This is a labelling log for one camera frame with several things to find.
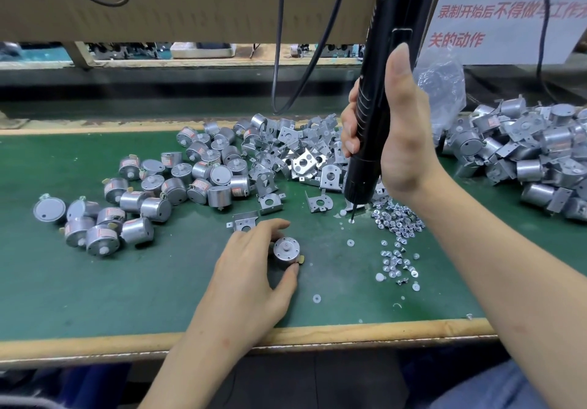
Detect person's right hand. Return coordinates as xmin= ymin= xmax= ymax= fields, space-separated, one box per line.
xmin=339 ymin=43 xmax=443 ymax=209

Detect person's left hand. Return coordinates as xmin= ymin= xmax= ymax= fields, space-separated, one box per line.
xmin=188 ymin=219 xmax=302 ymax=352

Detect silver round motor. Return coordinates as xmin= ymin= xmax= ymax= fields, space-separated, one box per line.
xmin=272 ymin=236 xmax=306 ymax=266

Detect black electric screwdriver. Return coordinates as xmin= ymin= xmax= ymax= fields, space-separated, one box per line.
xmin=342 ymin=0 xmax=438 ymax=222

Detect silver metal bracket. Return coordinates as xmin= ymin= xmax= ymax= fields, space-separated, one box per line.
xmin=226 ymin=211 xmax=260 ymax=233

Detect pile of metal brackets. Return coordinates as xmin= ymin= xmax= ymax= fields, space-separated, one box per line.
xmin=177 ymin=113 xmax=354 ymax=214

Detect pile of assembled motors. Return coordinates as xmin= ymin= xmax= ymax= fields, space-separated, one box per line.
xmin=449 ymin=96 xmax=587 ymax=222

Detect pile of silver motors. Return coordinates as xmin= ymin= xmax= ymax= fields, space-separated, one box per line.
xmin=32 ymin=124 xmax=253 ymax=258

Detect person's left forearm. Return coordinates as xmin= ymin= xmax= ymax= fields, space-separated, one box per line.
xmin=139 ymin=326 xmax=267 ymax=409

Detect person's right forearm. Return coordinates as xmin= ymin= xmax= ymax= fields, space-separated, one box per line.
xmin=408 ymin=173 xmax=587 ymax=409

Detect small clear plastic bag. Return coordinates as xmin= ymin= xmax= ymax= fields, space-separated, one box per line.
xmin=417 ymin=55 xmax=467 ymax=139

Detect scatter of small silver screws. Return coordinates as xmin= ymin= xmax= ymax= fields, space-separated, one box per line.
xmin=312 ymin=197 xmax=427 ymax=309

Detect white paper sign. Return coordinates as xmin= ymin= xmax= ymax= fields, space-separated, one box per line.
xmin=420 ymin=0 xmax=587 ymax=66

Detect blue plastic bin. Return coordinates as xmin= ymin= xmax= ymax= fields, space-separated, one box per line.
xmin=55 ymin=363 xmax=130 ymax=409

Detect green bench mat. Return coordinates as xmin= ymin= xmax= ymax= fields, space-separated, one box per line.
xmin=0 ymin=129 xmax=587 ymax=341

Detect brown back panel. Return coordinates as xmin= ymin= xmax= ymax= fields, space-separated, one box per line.
xmin=0 ymin=0 xmax=451 ymax=46

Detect grey blue trousers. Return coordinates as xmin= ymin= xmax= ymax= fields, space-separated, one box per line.
xmin=431 ymin=358 xmax=552 ymax=409

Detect black hanging cable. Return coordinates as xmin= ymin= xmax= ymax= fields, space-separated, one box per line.
xmin=271 ymin=0 xmax=286 ymax=113
xmin=278 ymin=0 xmax=354 ymax=113

